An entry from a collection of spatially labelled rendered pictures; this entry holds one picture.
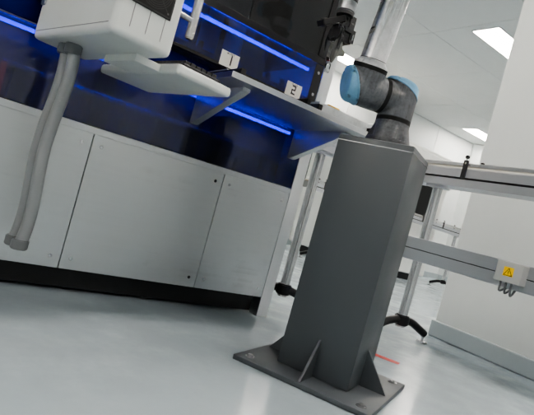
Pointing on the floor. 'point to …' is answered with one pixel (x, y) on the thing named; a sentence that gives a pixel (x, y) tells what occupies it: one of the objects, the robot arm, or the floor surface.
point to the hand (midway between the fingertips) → (328, 58)
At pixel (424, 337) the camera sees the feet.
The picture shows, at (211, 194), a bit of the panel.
